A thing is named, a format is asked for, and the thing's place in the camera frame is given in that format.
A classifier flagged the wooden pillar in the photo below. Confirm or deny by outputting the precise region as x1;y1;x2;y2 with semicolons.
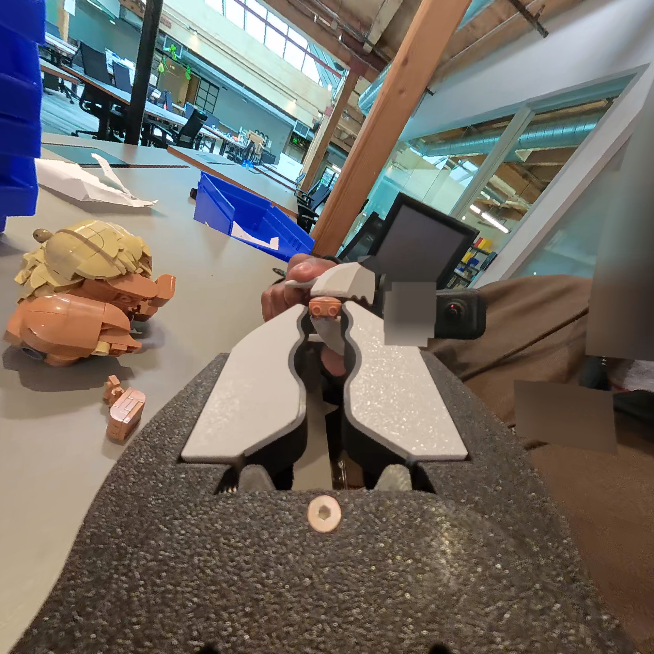
299;64;365;197
311;0;473;258

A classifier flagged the black office chair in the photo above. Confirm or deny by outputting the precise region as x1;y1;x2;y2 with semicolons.
169;103;210;152
337;211;386;266

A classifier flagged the white paper sheet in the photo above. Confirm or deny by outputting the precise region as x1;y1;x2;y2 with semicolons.
229;222;281;251

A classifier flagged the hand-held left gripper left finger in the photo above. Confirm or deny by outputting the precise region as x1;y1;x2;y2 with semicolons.
181;304;310;467

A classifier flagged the person's brown jacket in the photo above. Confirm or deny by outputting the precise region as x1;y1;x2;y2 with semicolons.
424;273;654;654

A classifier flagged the large black screen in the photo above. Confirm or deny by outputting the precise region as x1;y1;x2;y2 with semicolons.
376;191;483;291

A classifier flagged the long wooden table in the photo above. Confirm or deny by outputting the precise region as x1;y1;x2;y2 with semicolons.
167;143;305;220
41;60;225;149

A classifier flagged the small blue storage bin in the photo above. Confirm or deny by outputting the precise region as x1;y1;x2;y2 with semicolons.
193;171;316;262

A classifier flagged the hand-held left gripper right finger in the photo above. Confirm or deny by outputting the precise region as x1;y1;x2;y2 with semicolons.
342;301;470;464

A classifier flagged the torn white paper bag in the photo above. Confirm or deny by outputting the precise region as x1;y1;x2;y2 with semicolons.
36;154;160;211

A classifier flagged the tan brown brick toy figure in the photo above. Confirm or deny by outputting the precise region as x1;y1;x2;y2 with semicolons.
5;220;177;368

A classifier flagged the grey desk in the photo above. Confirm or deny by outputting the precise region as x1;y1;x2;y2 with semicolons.
0;133;348;654

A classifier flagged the small orange brick assembly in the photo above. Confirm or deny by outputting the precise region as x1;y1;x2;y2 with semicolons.
308;295;347;318

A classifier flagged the brown rounded brick piece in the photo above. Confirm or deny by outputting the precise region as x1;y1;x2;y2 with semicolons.
106;388;148;443

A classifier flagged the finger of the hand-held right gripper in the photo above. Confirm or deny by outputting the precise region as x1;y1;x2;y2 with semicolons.
283;261;378;305

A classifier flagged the person's right hand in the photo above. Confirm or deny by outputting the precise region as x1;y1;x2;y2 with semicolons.
260;255;354;377

